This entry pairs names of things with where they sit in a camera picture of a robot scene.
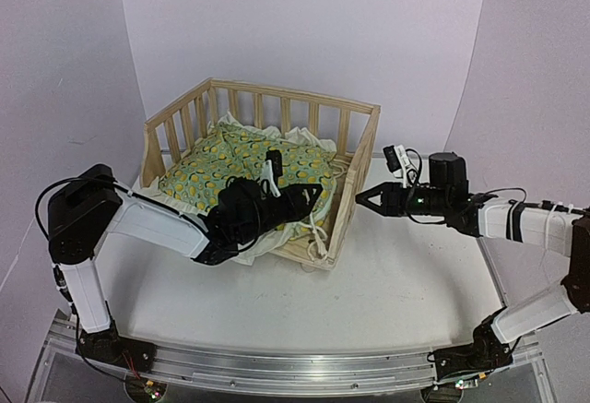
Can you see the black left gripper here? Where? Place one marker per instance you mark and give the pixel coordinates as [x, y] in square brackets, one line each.
[297, 204]

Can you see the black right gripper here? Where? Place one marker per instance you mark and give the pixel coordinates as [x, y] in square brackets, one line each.
[391, 199]

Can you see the wooden pet bed frame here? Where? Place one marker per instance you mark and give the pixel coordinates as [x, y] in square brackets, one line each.
[175, 128]

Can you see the lemon print bed cushion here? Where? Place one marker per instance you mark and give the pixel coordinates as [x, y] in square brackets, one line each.
[231, 149]

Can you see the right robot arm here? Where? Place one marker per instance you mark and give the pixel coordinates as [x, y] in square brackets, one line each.
[537, 250]

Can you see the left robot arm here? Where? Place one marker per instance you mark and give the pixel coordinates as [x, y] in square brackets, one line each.
[78, 215]

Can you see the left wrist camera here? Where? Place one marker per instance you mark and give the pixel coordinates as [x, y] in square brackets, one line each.
[274, 170]

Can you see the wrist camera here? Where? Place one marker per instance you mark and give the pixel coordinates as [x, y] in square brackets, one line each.
[400, 165]
[274, 170]

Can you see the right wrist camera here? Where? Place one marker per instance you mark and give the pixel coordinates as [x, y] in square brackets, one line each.
[400, 165]

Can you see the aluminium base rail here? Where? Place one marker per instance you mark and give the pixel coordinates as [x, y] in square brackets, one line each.
[166, 372]

